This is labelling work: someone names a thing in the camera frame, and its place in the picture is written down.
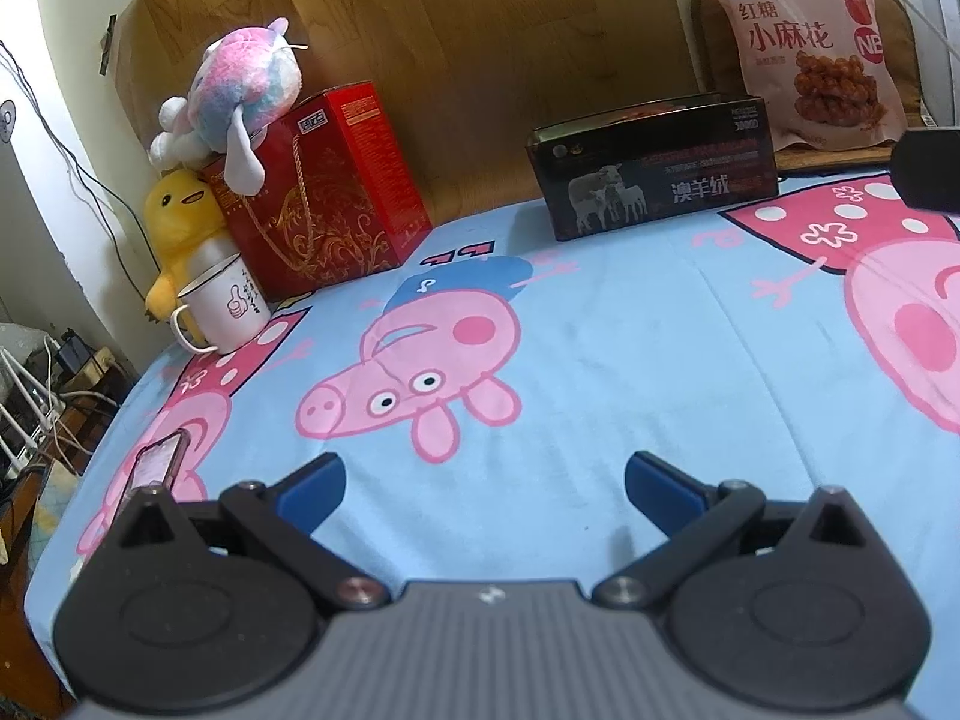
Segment smartphone on bed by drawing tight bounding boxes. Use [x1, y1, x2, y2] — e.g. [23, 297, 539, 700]
[107, 427, 190, 523]

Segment pink twisted-snack bag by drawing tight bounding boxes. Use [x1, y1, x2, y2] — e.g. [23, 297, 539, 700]
[719, 0, 907, 149]

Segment white enamel mug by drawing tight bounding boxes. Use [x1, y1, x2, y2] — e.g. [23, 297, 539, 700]
[169, 254, 270, 355]

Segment Peppa Pig blue bedsheet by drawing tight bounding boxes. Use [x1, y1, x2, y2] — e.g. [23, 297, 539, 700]
[26, 176, 958, 718]

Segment white drying rack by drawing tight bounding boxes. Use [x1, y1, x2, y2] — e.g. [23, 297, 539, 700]
[2, 322, 88, 483]

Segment red gift box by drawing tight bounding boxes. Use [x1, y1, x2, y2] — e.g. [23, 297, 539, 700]
[202, 82, 433, 302]

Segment black sheep-print storage box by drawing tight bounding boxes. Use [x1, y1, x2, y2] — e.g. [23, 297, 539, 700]
[526, 93, 778, 241]

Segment yellow duck plush toy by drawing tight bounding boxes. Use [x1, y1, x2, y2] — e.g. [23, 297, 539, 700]
[143, 169, 229, 322]

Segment pink blue plush toy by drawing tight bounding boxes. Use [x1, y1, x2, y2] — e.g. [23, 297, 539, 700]
[148, 18, 302, 197]

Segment wooden headboard panel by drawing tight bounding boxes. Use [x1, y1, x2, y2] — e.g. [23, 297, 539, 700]
[110, 0, 697, 223]

